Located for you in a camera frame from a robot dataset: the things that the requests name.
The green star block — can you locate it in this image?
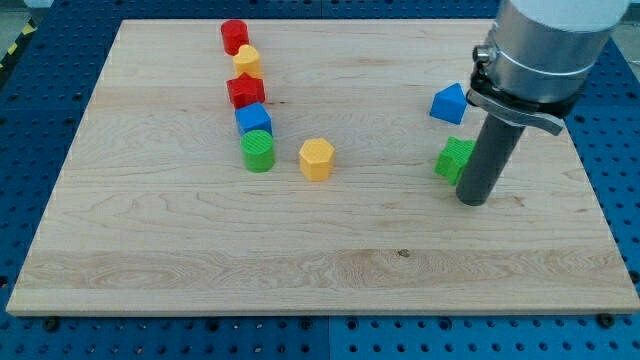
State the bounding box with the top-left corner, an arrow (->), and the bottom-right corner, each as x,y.
434,136 -> 476,185

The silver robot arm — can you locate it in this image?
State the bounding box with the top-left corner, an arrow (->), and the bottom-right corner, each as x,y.
467,0 -> 630,135

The red star block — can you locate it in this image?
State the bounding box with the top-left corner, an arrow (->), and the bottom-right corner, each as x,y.
226,72 -> 266,109

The yellow hexagon block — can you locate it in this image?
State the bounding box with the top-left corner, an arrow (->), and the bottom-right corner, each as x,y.
299,138 -> 335,181

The green cylinder block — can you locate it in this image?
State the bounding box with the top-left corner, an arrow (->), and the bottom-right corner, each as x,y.
241,130 -> 275,173

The blue cube block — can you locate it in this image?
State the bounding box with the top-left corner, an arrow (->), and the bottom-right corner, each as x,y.
234,102 -> 272,136

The yellow heart block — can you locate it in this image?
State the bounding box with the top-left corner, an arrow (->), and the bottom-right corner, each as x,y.
232,44 -> 263,78

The red cylinder block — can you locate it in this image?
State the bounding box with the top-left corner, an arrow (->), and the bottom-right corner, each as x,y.
220,19 -> 250,56

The light wooden board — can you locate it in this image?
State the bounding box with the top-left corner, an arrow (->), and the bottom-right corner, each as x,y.
7,19 -> 639,317

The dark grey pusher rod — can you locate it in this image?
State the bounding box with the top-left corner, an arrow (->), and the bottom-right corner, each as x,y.
456,114 -> 524,206

